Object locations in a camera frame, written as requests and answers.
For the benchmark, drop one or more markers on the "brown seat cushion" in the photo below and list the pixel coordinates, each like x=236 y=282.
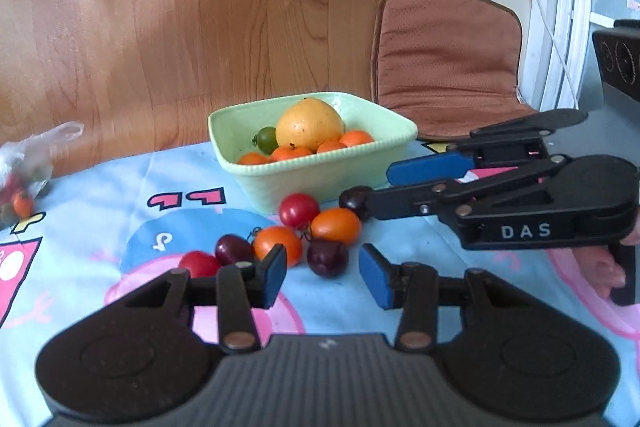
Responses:
x=445 y=57

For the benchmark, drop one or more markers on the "cartoon printed tablecloth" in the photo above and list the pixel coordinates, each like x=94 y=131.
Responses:
x=75 y=192

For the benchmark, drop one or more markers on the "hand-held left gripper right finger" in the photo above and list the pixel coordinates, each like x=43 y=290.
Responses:
x=375 y=279

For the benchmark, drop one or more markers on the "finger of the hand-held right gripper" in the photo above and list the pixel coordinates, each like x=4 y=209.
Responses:
x=430 y=168
x=400 y=203

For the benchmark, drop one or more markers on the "light green ribbed bowl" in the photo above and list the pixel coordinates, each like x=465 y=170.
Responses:
x=300 y=179

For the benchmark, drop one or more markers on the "large yellow grapefruit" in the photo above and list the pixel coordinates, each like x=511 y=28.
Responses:
x=310 y=124

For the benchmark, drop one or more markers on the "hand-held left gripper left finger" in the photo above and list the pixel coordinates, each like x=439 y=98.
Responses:
x=274 y=279

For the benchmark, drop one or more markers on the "red tomato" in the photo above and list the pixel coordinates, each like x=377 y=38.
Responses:
x=299 y=210
x=199 y=264

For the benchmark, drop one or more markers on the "white door frame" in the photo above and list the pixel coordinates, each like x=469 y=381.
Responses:
x=570 y=7

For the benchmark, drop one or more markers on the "wood-grain panel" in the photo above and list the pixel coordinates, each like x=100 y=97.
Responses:
x=175 y=17

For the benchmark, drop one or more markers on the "orange tomato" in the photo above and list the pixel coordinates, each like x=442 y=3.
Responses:
x=254 y=158
x=292 y=153
x=23 y=205
x=356 y=138
x=336 y=225
x=331 y=147
x=275 y=239

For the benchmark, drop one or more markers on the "person's right hand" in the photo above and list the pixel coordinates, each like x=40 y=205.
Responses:
x=597 y=269

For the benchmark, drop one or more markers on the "clear plastic bag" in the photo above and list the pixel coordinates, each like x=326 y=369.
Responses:
x=35 y=152

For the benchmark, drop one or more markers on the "small green lime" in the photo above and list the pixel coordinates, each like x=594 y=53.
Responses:
x=265 y=141

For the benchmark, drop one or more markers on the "dark red plum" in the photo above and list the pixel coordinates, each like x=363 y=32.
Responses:
x=354 y=202
x=327 y=258
x=234 y=249

